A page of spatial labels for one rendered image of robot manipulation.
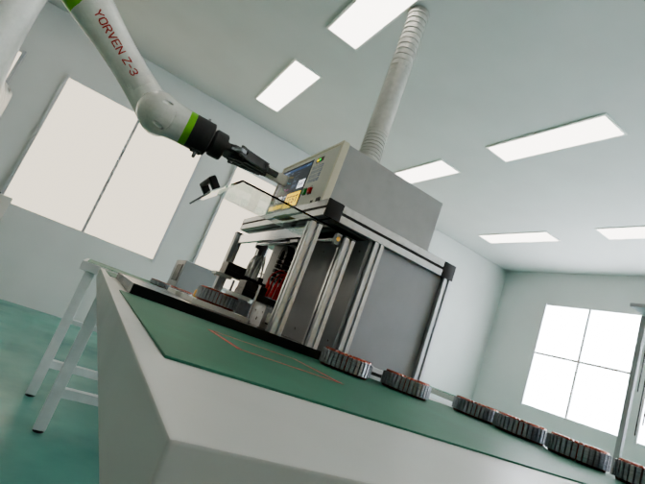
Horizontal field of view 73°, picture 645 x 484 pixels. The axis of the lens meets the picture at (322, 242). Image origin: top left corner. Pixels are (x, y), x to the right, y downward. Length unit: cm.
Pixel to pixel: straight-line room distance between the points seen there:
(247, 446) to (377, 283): 97
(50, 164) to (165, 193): 129
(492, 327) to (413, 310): 780
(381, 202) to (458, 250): 704
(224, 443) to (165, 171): 585
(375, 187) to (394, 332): 41
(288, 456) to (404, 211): 116
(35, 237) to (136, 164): 140
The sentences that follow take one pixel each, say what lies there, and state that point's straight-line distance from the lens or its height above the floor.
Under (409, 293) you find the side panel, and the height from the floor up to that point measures 99.
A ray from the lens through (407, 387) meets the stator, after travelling 99.
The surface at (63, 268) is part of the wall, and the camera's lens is 586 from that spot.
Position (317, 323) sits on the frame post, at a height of 83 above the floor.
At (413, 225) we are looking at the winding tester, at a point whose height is 120.
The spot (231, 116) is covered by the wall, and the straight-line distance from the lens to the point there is 637.
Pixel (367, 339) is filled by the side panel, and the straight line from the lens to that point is 112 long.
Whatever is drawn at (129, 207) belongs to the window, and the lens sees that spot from 588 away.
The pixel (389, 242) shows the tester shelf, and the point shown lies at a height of 109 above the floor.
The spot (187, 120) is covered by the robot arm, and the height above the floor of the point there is 119.
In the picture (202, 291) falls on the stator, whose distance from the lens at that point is 113.
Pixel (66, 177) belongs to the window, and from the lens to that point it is 592.
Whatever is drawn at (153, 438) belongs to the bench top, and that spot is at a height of 74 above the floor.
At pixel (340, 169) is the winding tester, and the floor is 124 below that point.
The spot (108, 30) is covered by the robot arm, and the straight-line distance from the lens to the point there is 134.
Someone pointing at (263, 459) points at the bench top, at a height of 75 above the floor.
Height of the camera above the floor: 79
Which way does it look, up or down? 12 degrees up
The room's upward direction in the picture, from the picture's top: 21 degrees clockwise
